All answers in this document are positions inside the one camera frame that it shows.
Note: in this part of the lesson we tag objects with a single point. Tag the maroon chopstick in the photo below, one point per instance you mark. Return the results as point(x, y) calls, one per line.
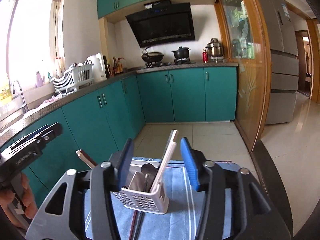
point(133, 224)

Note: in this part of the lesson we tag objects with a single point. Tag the black wok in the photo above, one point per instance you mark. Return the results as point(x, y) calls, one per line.
point(151, 57)

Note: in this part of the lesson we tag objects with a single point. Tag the chrome sink faucet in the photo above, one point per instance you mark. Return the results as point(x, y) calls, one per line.
point(24, 104)

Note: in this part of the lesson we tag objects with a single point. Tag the red canister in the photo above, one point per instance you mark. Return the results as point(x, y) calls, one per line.
point(204, 56)

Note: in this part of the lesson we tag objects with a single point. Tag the white plastic utensil basket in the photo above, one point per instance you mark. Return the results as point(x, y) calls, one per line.
point(156, 202)

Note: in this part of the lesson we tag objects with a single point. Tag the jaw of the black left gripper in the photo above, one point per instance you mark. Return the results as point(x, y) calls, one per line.
point(41, 136)

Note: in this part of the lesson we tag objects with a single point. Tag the silver refrigerator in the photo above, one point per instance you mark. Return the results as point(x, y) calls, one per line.
point(284, 80)

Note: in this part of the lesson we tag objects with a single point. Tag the teal lower kitchen cabinets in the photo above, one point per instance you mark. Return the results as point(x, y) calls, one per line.
point(100, 118)

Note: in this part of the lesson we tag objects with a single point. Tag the pink bottle on sill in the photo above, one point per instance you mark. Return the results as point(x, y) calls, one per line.
point(39, 80)

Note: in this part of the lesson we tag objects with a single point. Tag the black chopstick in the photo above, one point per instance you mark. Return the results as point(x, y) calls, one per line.
point(138, 225)

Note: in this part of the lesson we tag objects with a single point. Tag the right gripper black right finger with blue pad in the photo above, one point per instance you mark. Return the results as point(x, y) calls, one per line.
point(193, 161)

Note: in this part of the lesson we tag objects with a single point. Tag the blue striped table cloth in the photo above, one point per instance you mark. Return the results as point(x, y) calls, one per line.
point(183, 215)

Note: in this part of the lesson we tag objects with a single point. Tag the wooden glass sliding door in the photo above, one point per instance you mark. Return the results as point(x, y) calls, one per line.
point(246, 43)

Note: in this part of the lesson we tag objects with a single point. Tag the black range hood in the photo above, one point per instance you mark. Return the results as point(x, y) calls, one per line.
point(162, 24)

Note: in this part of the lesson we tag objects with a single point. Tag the gas stove top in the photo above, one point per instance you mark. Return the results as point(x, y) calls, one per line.
point(162, 64)

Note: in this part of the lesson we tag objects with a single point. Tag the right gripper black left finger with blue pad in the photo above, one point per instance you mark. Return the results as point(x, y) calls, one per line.
point(120, 161)

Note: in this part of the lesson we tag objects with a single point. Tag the white dish drying rack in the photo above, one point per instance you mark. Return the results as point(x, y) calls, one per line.
point(73, 78)

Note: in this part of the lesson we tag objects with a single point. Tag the dark sauce bottle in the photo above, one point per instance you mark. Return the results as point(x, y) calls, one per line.
point(115, 66)

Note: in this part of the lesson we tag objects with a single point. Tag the light wooden chopstick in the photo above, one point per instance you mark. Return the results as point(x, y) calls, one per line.
point(134, 181)

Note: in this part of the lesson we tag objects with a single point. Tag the black cooking pot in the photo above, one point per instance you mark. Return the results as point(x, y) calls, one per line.
point(182, 53)

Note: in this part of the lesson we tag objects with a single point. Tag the white kettle appliance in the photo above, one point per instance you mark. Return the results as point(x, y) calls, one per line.
point(98, 67)

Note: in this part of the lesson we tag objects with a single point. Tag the white chopstick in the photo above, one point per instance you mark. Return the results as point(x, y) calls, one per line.
point(168, 151)

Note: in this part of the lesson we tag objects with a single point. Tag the person's left hand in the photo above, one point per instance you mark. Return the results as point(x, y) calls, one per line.
point(19, 208)

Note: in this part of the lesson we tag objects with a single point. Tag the gold metal spoon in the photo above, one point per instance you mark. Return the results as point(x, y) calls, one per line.
point(149, 171)

